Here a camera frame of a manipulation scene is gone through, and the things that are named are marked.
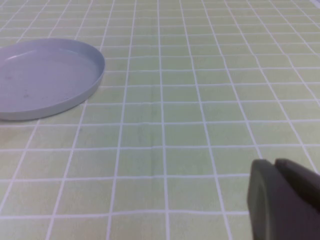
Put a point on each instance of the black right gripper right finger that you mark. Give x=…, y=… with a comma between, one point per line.
x=302, y=182

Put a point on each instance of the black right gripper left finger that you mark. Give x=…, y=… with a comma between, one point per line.
x=262, y=205

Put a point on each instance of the grey-blue round plate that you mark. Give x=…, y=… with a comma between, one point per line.
x=50, y=75

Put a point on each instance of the green checked tablecloth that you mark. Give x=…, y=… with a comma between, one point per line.
x=190, y=105

